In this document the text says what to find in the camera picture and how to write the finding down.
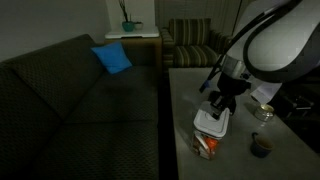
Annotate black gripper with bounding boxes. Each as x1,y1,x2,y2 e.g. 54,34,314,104
208,72,253,121

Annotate white square container lid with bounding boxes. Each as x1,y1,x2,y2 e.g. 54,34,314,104
193,100,231,139

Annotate clear plastic snack container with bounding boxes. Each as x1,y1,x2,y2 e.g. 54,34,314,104
190,129,224,162

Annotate round metal tin candle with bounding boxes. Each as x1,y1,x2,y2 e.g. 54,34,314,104
253,103,275,122

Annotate dark coffee mug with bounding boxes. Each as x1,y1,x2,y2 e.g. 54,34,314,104
249,132,275,159

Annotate striped armchair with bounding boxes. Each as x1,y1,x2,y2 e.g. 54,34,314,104
159,17,234,71

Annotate black device on floor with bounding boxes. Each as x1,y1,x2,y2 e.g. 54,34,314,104
283,94,315,113

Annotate wooden side table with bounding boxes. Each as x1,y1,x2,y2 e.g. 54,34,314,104
104,35,163,76

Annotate blue throw pillow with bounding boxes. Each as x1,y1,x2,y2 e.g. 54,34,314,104
90,41,133,75

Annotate teal plant pot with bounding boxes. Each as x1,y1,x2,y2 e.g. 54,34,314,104
121,21,136,33

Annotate thin dark plant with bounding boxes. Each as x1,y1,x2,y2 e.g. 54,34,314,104
117,0,129,23

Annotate dark patterned fabric sofa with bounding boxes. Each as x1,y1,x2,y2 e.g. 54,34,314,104
0,33,160,180

